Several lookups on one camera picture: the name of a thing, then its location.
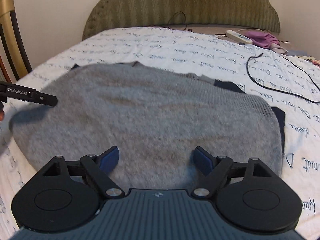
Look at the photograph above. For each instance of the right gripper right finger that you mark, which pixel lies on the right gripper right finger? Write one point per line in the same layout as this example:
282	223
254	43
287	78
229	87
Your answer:
215	171

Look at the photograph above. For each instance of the olive striped headboard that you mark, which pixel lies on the olive striped headboard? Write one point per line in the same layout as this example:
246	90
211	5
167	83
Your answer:
110	14

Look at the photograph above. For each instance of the person's left hand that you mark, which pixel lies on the person's left hand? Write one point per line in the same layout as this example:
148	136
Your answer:
1	111

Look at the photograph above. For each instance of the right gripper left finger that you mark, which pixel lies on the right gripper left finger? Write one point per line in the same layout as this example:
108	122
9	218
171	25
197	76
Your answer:
97	168

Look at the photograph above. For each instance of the colourful floral fabric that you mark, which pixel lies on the colourful floral fabric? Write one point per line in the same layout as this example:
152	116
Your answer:
311	59

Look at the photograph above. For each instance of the gold tower air conditioner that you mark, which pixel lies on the gold tower air conditioner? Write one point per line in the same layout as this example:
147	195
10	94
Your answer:
18	64

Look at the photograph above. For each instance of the white power strip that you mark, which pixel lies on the white power strip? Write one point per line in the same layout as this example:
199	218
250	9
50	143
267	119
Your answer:
238	37

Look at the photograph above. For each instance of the grey and navy sweater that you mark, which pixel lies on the grey and navy sweater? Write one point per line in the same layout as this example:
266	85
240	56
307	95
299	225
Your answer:
155	117

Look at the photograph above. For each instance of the purple cloth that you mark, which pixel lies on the purple cloth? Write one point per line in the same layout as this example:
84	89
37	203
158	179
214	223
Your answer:
262	39

